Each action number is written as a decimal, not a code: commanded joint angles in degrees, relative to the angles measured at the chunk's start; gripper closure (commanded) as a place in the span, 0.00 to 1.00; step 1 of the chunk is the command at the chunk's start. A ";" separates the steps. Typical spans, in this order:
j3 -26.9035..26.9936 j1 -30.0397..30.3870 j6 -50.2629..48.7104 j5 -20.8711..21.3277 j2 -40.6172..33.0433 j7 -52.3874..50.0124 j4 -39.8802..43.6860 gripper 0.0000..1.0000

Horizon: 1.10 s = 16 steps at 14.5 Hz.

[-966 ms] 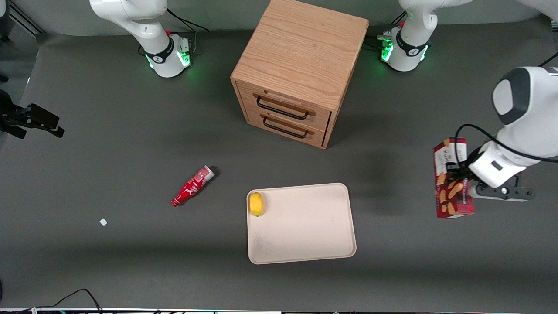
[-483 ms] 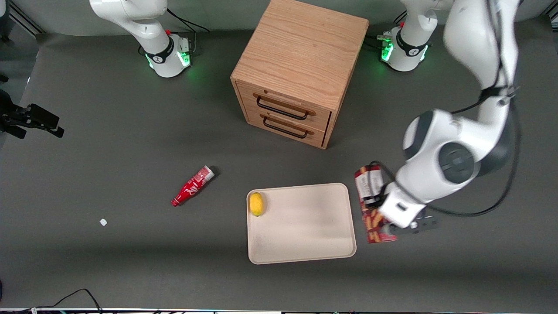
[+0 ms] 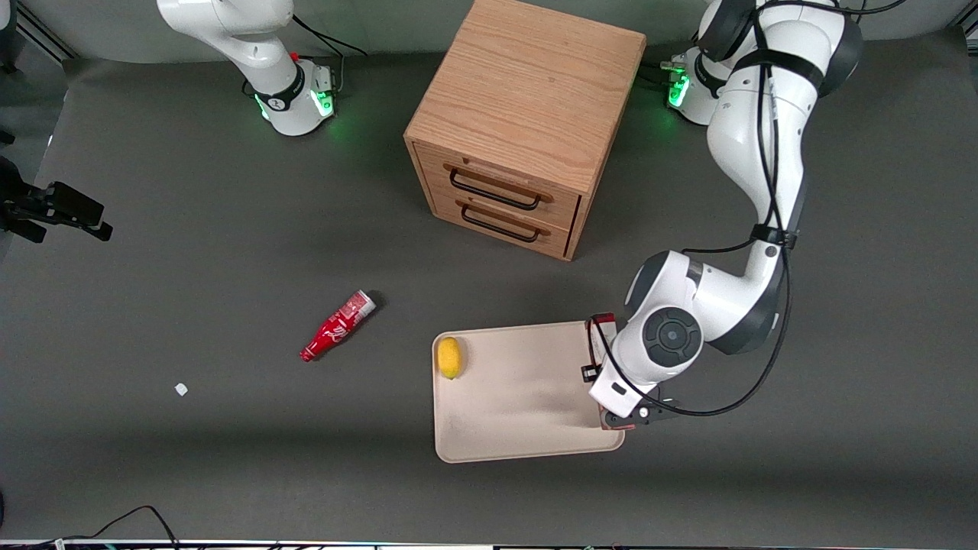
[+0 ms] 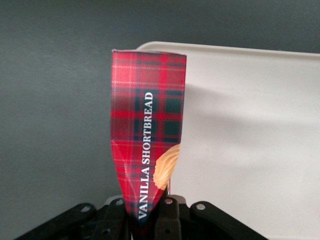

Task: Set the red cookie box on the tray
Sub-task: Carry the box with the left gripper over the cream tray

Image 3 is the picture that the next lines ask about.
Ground wooden drawer cabinet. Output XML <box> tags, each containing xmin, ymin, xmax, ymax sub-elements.
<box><xmin>403</xmin><ymin>0</ymin><xmax>647</xmax><ymax>262</ymax></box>

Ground yellow lemon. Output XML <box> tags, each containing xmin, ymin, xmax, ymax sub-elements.
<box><xmin>436</xmin><ymin>336</ymin><xmax>464</xmax><ymax>380</ymax></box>

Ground red cola bottle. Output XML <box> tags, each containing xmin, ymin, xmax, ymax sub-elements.
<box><xmin>299</xmin><ymin>290</ymin><xmax>377</xmax><ymax>363</ymax></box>

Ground short black drawer handle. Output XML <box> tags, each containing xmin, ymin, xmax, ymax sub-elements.
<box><xmin>460</xmin><ymin>204</ymin><xmax>540</xmax><ymax>244</ymax></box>

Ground long black drawer handle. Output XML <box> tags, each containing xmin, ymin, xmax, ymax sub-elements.
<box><xmin>449</xmin><ymin>168</ymin><xmax>542</xmax><ymax>212</ymax></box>

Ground black cable at table edge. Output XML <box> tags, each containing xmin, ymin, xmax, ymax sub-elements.
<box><xmin>0</xmin><ymin>506</ymin><xmax>180</xmax><ymax>550</ymax></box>

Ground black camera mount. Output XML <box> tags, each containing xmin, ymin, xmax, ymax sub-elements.
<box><xmin>0</xmin><ymin>157</ymin><xmax>114</xmax><ymax>244</ymax></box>

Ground beige plastic tray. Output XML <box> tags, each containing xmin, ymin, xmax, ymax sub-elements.
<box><xmin>432</xmin><ymin>320</ymin><xmax>626</xmax><ymax>464</ymax></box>

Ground black cable at arm base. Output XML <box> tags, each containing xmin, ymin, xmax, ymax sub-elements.
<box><xmin>293</xmin><ymin>14</ymin><xmax>368</xmax><ymax>58</ymax></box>

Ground aluminium frame rail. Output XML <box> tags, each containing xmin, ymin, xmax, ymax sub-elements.
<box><xmin>15</xmin><ymin>0</ymin><xmax>77</xmax><ymax>66</ymax></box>

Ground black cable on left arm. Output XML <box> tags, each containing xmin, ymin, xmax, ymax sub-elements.
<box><xmin>592</xmin><ymin>0</ymin><xmax>910</xmax><ymax>418</ymax></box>

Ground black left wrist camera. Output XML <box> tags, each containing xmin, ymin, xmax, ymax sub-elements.
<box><xmin>602</xmin><ymin>397</ymin><xmax>679</xmax><ymax>430</ymax></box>

